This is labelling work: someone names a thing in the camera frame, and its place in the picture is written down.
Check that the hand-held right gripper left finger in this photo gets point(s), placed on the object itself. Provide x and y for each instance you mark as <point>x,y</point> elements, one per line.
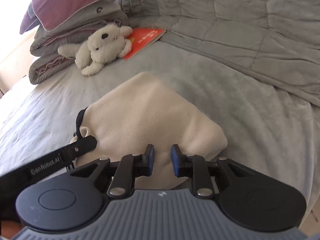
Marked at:
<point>150,161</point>

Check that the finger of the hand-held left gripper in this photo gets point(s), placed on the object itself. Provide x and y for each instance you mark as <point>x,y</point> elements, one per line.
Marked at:
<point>83,145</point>

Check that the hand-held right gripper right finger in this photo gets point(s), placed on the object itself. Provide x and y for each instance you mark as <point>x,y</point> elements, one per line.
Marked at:
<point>175,161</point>

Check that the beige shirt with black sleeves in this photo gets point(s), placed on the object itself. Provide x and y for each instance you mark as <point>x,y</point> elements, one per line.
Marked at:
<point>155,112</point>

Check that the folded grey quilt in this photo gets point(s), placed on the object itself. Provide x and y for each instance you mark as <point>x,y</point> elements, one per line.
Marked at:
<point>47,67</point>
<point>60,38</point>

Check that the bed with grey sheet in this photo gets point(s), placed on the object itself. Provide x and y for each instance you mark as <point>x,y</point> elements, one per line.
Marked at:
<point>250,120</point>

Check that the white plush dog toy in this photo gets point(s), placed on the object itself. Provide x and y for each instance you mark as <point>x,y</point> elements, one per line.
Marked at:
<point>102,47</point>

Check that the red booklet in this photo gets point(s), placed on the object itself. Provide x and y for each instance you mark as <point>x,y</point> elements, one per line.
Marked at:
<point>143,41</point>

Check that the folded grey duvet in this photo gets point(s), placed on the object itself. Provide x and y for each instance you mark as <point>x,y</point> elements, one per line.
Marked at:
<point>100,11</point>

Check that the pink and grey pillow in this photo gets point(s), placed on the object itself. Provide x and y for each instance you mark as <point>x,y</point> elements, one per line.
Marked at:
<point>72,0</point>

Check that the grey quilted headboard cover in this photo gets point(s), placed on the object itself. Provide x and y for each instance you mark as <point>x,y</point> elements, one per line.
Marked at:
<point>237,25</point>

